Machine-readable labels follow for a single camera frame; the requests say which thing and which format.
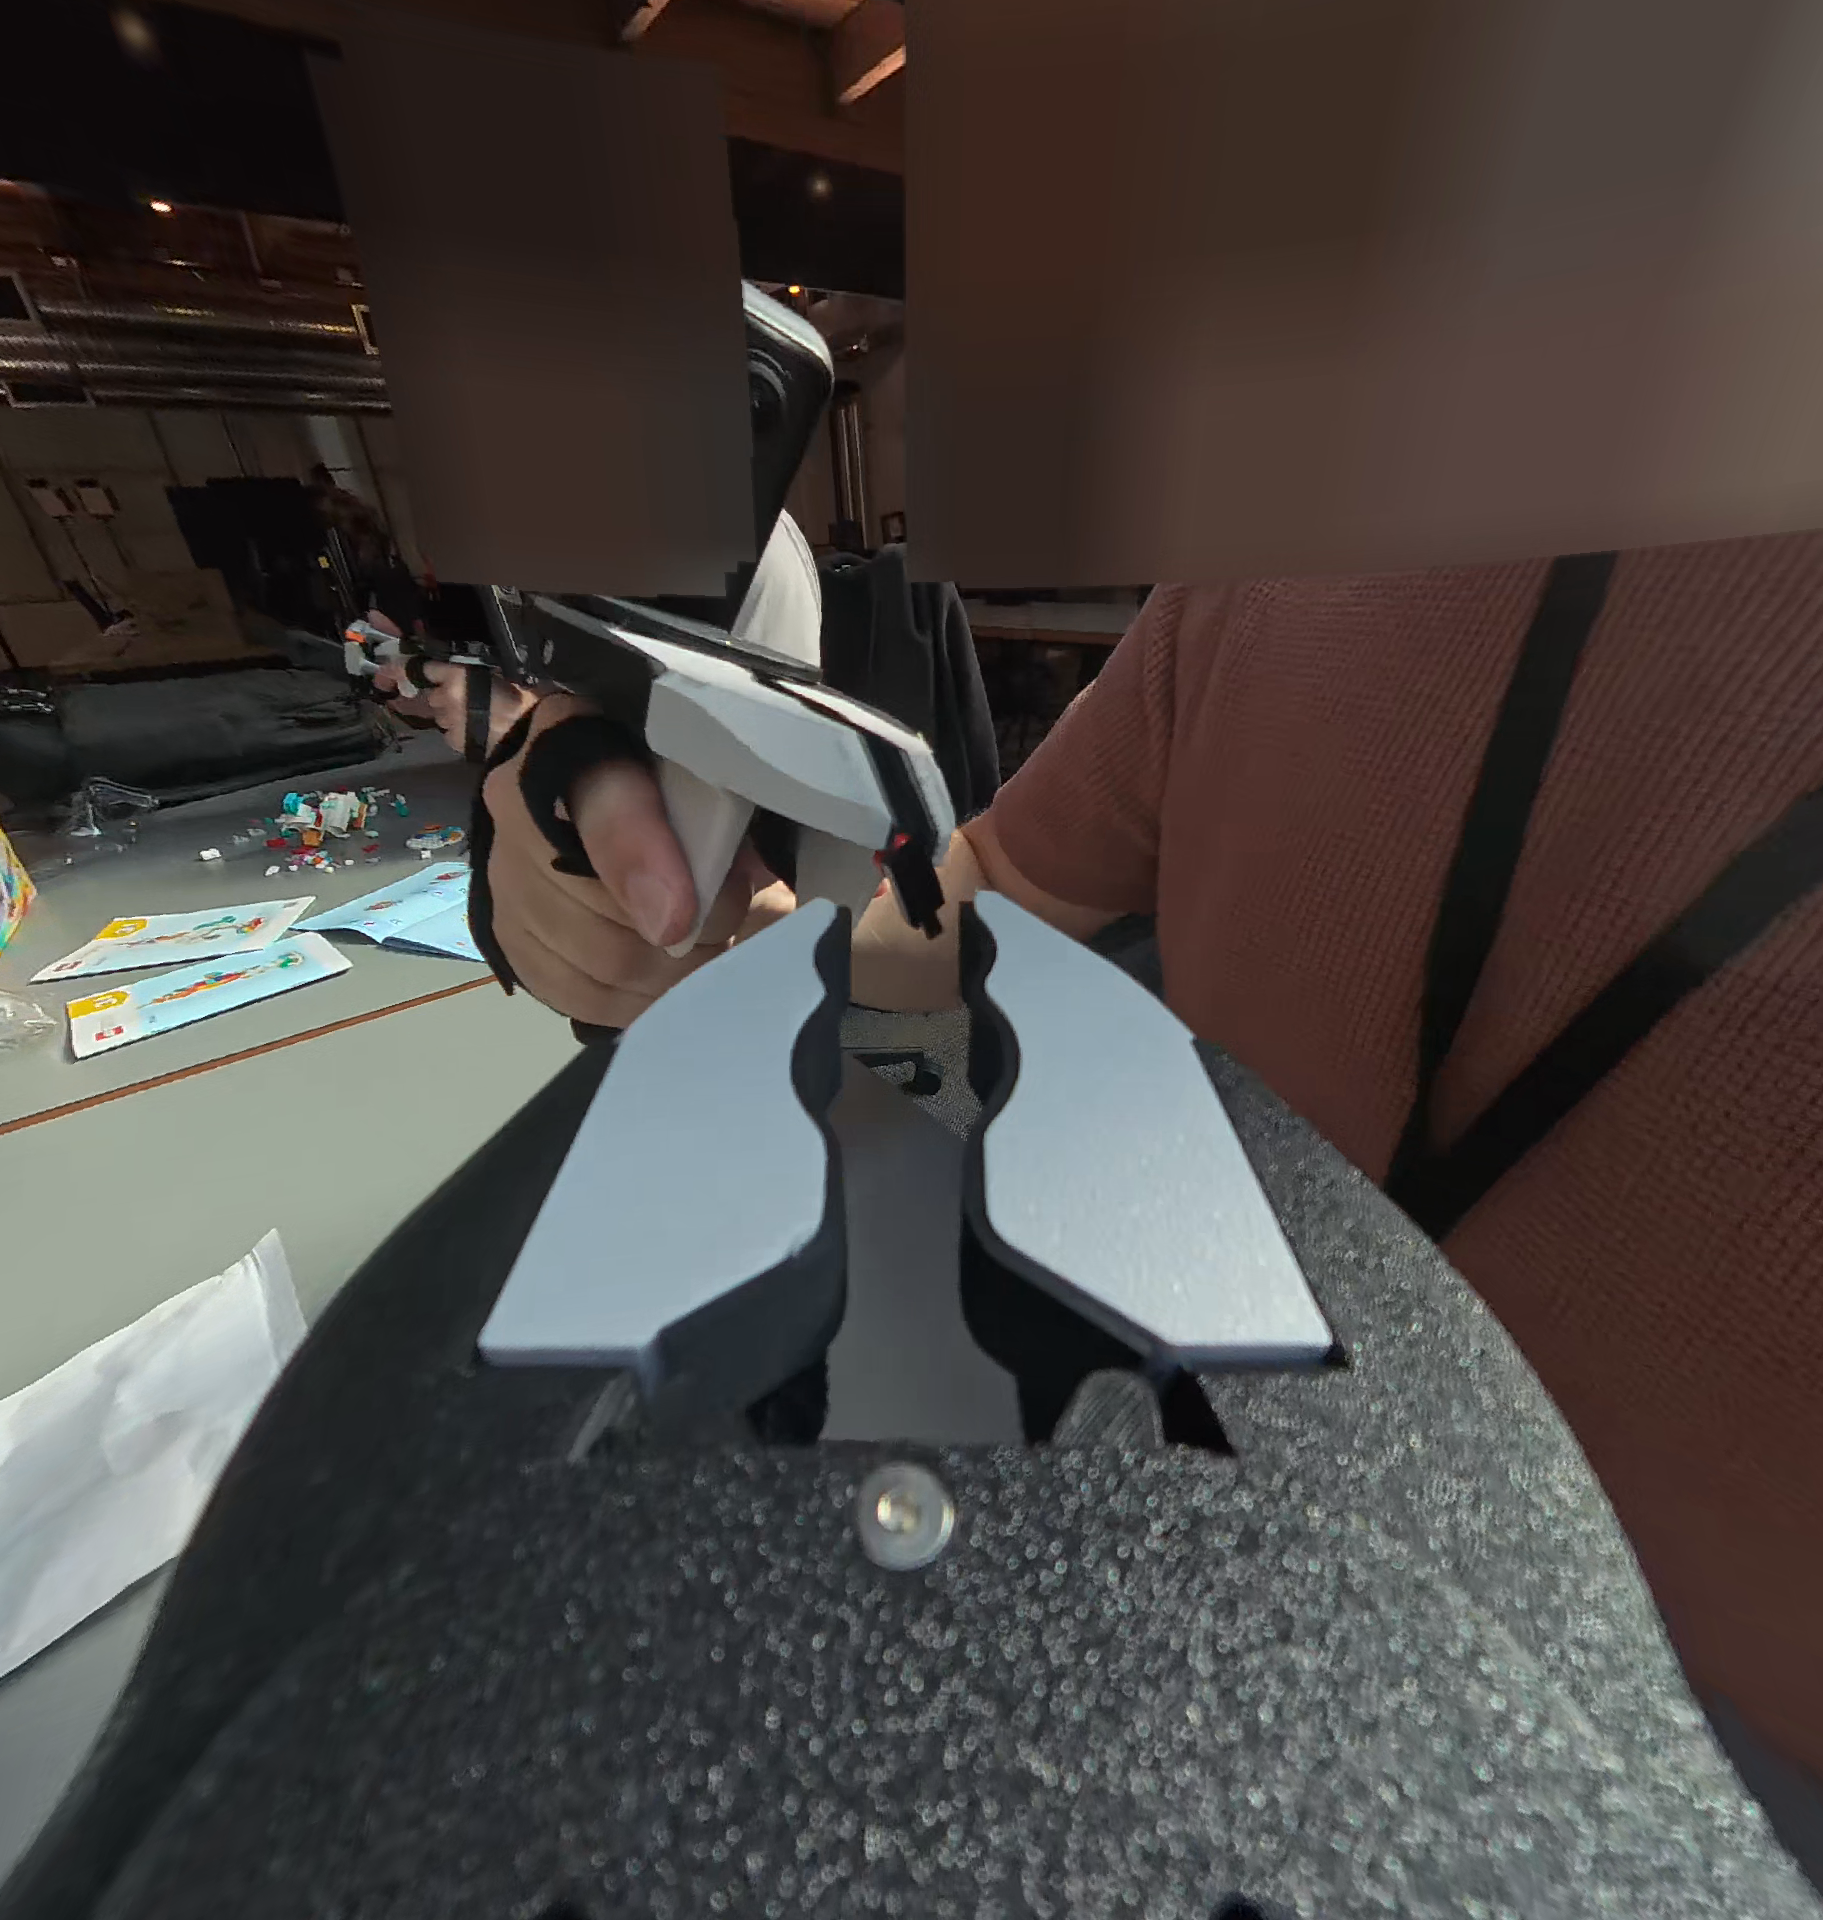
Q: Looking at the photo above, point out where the small black lego assembly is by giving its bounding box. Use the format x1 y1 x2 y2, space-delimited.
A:
871 819 951 944

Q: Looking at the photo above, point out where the pile of loose lego bricks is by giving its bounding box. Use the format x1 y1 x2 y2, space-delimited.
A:
197 780 470 879

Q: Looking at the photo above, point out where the black chest strap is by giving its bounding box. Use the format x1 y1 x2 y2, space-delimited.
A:
1411 553 1620 1164
1382 780 1823 1238

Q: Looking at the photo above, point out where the black duffel bag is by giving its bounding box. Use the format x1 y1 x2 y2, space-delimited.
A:
0 667 389 821

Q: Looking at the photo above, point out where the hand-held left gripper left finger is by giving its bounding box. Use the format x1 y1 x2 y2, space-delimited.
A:
478 900 851 1426

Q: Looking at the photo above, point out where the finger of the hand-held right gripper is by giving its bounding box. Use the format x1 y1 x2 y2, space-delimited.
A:
810 692 958 889
644 659 893 960

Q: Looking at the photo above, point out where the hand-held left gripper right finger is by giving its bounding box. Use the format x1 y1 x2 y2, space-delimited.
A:
958 892 1335 1437

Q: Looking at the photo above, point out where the black jacket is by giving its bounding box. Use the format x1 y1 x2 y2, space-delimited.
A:
819 549 1003 825

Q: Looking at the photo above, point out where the flat empty white paper bag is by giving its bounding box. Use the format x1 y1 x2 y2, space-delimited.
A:
0 1229 310 1713

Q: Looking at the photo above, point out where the metal ventilation duct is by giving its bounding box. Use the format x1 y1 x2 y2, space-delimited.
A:
0 301 389 407

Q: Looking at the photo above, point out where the person's right hand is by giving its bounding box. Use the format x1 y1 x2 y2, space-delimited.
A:
475 716 821 1042

